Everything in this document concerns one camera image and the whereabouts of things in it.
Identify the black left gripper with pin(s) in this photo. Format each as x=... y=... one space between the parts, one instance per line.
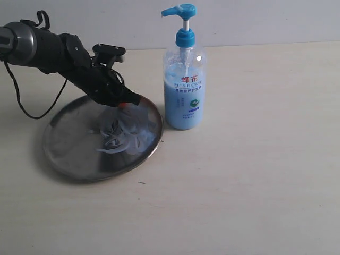
x=98 y=84

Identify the blue pump lotion bottle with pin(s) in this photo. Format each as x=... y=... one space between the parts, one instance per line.
x=184 y=68

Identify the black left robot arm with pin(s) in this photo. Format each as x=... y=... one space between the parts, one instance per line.
x=24 y=45

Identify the blue-white soap smear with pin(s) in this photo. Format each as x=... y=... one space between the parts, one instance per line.
x=125 y=130

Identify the round steel plate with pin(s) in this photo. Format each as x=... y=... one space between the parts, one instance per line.
x=72 y=135

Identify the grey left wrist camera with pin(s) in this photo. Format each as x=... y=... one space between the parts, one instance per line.
x=108 y=54

